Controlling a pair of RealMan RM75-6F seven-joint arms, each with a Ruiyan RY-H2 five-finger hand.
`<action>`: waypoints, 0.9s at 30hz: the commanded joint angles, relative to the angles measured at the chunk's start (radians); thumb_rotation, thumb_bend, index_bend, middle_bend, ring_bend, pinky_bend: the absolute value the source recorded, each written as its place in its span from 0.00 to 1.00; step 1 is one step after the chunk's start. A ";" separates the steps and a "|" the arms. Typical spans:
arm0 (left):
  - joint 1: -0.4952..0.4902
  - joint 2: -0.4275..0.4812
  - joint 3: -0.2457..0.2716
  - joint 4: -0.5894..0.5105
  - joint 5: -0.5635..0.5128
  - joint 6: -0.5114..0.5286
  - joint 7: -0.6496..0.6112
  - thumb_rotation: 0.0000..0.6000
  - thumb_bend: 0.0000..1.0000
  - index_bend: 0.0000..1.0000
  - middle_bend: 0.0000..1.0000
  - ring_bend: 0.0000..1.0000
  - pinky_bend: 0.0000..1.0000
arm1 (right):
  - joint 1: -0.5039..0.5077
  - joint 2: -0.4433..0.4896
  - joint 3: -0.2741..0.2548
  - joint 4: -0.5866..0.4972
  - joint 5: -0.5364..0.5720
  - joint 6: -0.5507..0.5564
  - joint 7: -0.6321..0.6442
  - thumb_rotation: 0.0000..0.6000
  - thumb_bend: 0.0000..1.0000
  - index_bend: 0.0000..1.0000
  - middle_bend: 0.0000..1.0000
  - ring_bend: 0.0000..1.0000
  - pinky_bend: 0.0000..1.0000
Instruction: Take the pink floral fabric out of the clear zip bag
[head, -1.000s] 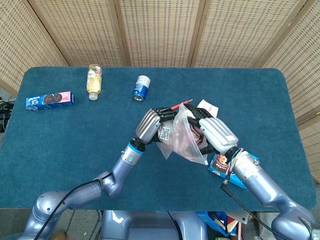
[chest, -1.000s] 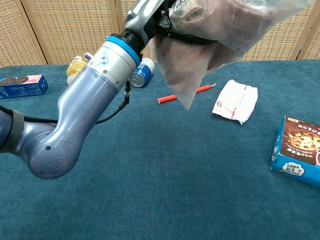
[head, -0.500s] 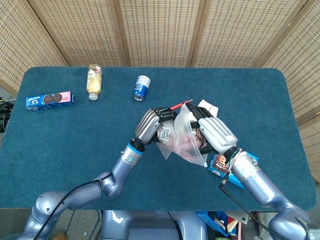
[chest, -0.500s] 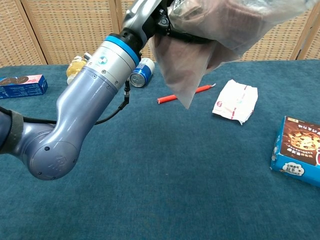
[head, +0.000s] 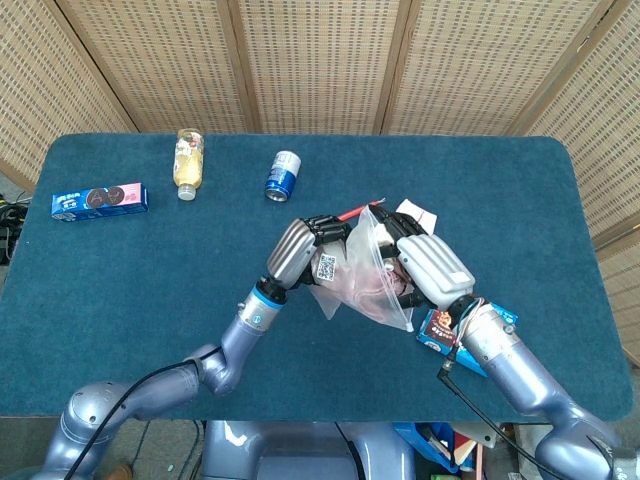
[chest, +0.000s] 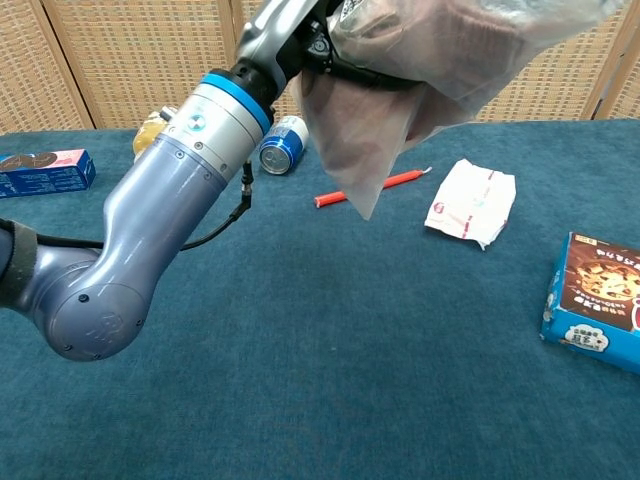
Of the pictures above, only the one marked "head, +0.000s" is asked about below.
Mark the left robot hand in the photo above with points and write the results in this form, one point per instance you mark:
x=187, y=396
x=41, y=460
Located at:
x=292, y=250

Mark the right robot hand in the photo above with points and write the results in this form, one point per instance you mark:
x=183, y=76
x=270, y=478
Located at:
x=435, y=265

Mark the translucent plastic zip bag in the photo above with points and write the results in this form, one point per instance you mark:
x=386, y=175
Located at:
x=360, y=260

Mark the pink item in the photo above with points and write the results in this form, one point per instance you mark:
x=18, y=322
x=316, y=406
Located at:
x=370, y=295

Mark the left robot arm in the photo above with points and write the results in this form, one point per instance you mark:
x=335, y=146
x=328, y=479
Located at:
x=245, y=335

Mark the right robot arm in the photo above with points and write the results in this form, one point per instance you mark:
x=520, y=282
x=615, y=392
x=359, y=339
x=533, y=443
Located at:
x=520, y=375

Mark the white tissue pack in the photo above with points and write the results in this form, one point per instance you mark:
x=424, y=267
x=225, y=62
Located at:
x=422, y=212

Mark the blue chocolate cookie box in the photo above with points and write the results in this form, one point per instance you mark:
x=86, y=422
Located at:
x=435, y=330

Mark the red pen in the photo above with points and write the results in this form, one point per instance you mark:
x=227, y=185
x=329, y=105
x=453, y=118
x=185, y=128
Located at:
x=352, y=212

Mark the blue soda can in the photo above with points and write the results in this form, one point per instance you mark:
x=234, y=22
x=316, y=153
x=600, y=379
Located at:
x=284, y=175

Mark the yellow drink plastic bottle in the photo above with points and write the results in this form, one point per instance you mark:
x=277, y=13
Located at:
x=188, y=165

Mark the blue velvet table cover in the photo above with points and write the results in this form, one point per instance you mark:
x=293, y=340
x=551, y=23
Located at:
x=150, y=300

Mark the blue plastic bin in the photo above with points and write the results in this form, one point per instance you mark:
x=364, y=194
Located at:
x=430, y=445

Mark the woven folding screen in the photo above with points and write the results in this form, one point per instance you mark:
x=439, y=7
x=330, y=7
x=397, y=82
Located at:
x=320, y=65

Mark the blue sandwich cookie box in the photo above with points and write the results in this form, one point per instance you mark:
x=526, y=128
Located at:
x=100, y=200

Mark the grey robot torso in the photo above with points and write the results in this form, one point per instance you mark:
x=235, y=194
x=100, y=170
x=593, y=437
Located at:
x=300, y=450

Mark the brown shoe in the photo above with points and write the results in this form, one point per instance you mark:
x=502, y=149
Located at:
x=120, y=471

